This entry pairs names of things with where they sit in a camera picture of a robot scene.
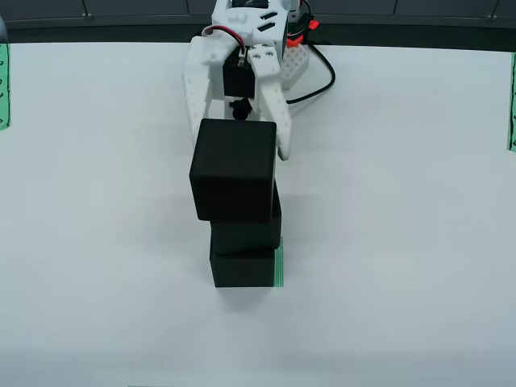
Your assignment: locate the black cube block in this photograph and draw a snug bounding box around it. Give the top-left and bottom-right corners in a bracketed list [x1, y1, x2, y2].
[209, 183, 283, 256]
[209, 246, 277, 289]
[189, 118, 278, 223]

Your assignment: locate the white perforated base block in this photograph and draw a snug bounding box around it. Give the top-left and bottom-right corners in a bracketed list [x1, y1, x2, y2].
[280, 42, 311, 90]

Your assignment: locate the black clamp with orange tips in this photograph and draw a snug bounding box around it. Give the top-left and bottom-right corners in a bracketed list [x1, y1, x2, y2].
[286, 2, 322, 45]

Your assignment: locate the green square marker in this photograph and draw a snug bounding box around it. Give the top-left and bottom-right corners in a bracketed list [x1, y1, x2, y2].
[273, 235, 286, 288]

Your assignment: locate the green tape strip with writing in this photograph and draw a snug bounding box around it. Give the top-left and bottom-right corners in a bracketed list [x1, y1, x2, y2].
[0, 42, 13, 133]
[506, 52, 516, 152]

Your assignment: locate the thin servo wire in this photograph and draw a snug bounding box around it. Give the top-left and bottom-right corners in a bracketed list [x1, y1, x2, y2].
[201, 25, 248, 68]

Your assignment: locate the thick black cable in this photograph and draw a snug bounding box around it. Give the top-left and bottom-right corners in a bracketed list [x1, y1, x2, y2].
[286, 40, 337, 105]

